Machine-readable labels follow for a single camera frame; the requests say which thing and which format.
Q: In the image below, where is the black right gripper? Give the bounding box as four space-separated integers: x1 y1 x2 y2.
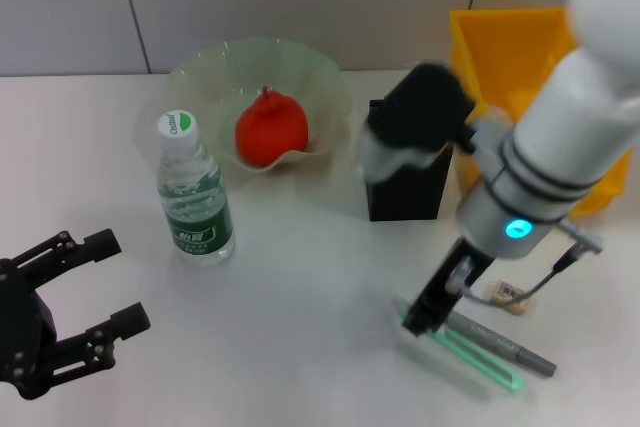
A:
403 238 497 337

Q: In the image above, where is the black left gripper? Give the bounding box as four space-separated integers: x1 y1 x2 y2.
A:
0 229 152 401

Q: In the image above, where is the mint green utility knife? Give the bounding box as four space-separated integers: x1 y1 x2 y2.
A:
392 296 526 394

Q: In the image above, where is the grey marker pen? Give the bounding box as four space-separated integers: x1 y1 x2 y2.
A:
446 310 557 378

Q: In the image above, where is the beige eraser with barcode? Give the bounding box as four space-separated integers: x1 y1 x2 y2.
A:
487 278 532 317

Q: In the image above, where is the clear green-label water bottle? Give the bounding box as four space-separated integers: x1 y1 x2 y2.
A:
155 110 236 268

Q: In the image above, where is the orange fruit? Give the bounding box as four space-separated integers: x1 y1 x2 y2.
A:
234 86 309 168

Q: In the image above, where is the black mesh pen holder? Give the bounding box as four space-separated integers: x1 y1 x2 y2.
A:
363 97 455 222

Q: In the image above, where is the translucent green fruit bowl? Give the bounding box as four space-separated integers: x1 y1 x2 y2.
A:
167 36 351 176

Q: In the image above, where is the yellow plastic bin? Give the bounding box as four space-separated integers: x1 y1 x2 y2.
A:
448 7 632 221

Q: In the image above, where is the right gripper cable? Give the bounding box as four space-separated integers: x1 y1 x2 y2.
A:
464 219 605 306

